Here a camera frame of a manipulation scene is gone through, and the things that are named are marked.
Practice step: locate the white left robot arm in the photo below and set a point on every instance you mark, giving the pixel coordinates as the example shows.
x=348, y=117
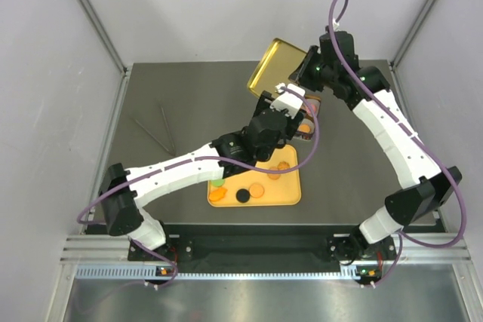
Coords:
x=125, y=192

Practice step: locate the yellow serving tray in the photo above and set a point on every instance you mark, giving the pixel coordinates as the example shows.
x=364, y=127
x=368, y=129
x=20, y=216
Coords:
x=285, y=191

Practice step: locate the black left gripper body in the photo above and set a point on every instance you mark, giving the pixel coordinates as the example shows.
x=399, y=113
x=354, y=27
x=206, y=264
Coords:
x=291, y=126

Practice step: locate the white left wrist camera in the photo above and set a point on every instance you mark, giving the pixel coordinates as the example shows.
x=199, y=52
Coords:
x=290, y=99

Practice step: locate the gold tin lid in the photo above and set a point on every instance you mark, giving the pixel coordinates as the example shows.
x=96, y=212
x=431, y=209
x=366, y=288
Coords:
x=280, y=60

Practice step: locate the tan plain round cookie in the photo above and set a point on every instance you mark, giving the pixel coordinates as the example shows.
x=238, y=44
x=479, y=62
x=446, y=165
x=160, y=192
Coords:
x=273, y=176

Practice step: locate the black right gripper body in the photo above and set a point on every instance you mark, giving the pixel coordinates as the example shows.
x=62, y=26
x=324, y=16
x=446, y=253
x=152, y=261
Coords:
x=314, y=74

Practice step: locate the green cookie lower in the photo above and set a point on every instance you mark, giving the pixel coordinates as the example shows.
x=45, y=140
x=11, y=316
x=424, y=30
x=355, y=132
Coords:
x=217, y=183

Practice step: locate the tan flower cookie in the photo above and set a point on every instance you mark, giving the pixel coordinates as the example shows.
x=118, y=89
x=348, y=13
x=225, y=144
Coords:
x=304, y=128

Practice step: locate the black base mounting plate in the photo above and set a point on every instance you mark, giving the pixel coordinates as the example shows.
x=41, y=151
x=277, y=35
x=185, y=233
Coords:
x=218, y=248

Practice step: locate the black sandwich cookie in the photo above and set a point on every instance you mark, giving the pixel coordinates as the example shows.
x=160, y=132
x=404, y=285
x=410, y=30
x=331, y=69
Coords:
x=243, y=195

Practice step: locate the square cookie tin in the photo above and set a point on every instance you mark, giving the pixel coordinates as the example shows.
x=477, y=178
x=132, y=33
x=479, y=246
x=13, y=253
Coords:
x=308, y=119

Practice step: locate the orange swirl cookie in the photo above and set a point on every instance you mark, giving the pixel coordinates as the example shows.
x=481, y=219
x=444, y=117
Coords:
x=283, y=165

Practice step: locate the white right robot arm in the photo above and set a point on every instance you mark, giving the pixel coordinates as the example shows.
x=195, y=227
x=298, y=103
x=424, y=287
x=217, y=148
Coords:
x=424, y=186

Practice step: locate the orange fish cookie left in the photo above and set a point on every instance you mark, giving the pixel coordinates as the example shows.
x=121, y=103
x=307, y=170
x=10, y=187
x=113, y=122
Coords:
x=217, y=194

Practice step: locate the tan dotted round cookie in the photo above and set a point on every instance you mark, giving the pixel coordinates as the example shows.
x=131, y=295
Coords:
x=256, y=190

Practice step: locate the slotted cable duct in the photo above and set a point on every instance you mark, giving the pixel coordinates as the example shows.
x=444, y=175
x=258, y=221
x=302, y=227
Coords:
x=154, y=273

